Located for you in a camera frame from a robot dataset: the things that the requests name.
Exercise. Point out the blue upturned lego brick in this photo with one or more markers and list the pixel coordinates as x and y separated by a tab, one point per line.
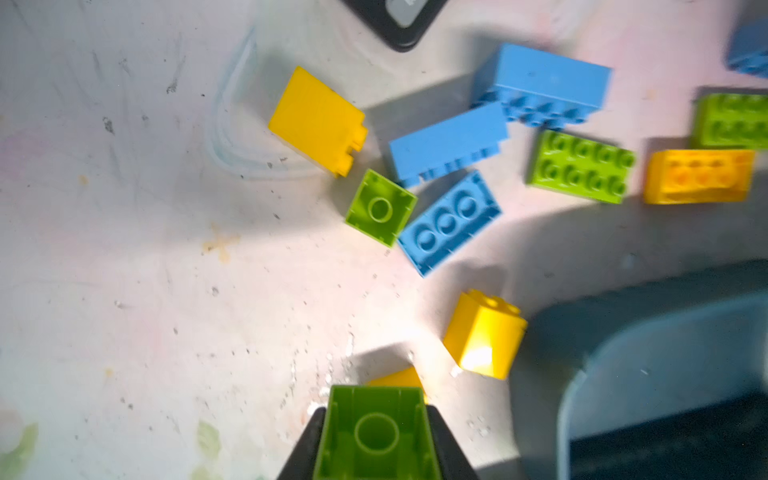
449	223

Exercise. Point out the small yellow lego brick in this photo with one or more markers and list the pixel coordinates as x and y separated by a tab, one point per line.
484	334

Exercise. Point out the blue lego brick top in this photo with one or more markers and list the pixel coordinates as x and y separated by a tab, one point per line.
540	89

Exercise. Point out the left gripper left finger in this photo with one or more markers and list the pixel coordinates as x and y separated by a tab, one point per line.
301	461

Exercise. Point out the black desk calculator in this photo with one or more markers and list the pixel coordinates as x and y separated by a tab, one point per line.
400	24

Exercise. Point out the small green lego brick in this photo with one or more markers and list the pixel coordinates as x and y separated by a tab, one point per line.
380	208

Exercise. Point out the top teal plastic bin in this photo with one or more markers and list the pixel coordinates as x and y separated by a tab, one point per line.
681	396

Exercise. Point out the yellow square lego brick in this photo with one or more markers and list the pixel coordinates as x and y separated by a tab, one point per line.
405	378

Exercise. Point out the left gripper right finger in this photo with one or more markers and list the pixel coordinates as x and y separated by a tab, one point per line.
453	463

